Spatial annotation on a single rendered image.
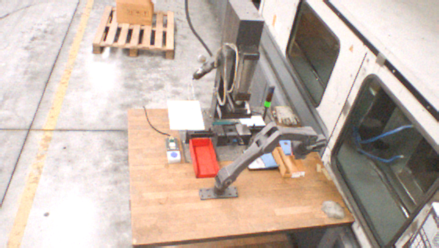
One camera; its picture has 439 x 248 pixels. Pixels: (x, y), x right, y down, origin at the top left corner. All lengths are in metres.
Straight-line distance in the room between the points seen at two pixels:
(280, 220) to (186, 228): 0.47
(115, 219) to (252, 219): 1.34
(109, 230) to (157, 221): 1.12
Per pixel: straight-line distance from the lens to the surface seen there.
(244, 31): 1.87
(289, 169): 2.13
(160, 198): 1.85
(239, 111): 2.00
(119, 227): 2.86
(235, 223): 1.81
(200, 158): 2.06
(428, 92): 1.65
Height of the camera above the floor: 2.34
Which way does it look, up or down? 38 degrees down
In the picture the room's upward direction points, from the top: 11 degrees clockwise
